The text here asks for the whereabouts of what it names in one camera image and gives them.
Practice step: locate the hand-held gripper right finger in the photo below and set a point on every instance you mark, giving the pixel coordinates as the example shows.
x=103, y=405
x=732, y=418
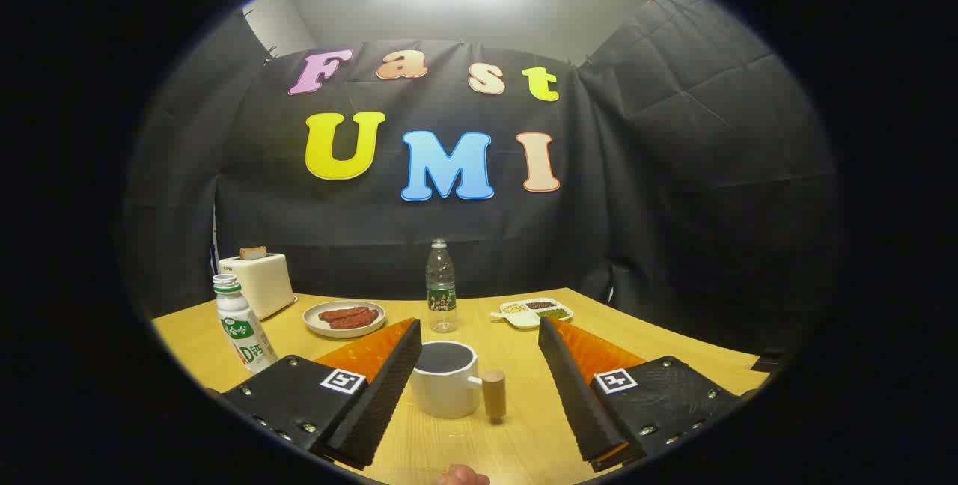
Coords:
x=580, y=403

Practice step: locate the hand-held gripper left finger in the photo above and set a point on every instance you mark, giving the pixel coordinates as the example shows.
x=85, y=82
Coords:
x=374, y=410

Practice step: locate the white juice bottle green label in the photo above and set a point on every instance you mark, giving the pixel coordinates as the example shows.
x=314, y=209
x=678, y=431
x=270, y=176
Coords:
x=238, y=316

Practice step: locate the clear plastic water bottle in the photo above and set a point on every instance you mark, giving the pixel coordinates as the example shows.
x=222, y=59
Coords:
x=441, y=287

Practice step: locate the red sausage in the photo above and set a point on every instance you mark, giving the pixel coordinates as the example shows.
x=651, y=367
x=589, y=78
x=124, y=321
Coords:
x=358, y=320
x=340, y=313

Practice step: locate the white divided dish with beans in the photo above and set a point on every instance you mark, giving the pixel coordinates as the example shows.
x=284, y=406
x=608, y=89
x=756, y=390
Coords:
x=524, y=318

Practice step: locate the white round plate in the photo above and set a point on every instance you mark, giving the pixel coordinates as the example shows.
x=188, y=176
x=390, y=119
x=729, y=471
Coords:
x=318, y=324

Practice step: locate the wooden table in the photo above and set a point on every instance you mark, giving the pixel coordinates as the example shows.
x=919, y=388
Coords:
x=486, y=447

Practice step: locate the cream toaster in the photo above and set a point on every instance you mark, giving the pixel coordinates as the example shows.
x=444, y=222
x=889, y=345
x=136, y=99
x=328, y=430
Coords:
x=263, y=284

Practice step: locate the black backdrop cloth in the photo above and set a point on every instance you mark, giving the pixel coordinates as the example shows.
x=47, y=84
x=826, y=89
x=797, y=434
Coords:
x=374, y=223

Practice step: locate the toast slice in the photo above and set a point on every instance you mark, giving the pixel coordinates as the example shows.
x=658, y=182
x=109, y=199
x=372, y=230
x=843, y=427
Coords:
x=253, y=253

